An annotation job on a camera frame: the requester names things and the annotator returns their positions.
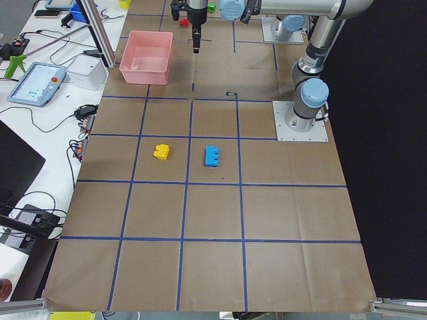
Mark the black smartphone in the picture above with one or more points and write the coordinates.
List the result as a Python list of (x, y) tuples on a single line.
[(47, 13)]

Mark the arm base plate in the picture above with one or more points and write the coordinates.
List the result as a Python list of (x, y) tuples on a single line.
[(291, 128), (267, 38)]

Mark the blue storage bin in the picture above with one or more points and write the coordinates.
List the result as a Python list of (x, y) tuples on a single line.
[(76, 13)]

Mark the red toy block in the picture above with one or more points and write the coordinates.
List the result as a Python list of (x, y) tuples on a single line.
[(184, 23)]

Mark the teach pendant tablet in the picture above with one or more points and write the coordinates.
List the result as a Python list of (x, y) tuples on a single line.
[(38, 85)]

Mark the blue toy block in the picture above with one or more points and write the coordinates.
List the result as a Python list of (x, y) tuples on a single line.
[(212, 154)]

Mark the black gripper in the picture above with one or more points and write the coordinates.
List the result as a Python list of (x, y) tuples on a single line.
[(195, 14)]

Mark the aluminium frame post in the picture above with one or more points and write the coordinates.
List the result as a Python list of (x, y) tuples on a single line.
[(95, 25)]

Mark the green toy block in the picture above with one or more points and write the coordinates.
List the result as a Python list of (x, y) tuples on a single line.
[(211, 7)]

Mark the yellow toy block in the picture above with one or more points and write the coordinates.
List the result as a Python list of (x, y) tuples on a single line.
[(161, 151)]

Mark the pink plastic box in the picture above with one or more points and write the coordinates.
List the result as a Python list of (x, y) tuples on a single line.
[(146, 59)]

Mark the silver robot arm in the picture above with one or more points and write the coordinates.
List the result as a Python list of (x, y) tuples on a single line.
[(311, 92), (287, 29)]

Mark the white cube device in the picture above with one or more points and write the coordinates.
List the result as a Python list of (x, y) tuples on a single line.
[(87, 72)]

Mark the green clamp tool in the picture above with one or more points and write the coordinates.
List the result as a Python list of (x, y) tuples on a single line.
[(15, 62)]

